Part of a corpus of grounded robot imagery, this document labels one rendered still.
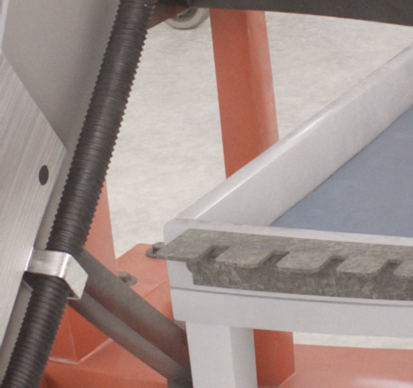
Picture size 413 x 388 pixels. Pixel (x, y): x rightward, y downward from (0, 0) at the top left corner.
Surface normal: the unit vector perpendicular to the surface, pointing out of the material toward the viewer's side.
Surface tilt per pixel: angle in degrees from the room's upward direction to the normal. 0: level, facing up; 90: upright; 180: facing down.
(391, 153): 0
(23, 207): 90
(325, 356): 0
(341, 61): 0
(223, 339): 90
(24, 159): 90
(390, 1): 90
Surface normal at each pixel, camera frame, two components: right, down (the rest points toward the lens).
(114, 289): 0.88, 0.07
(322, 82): -0.09, -0.94
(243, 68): -0.46, 0.33
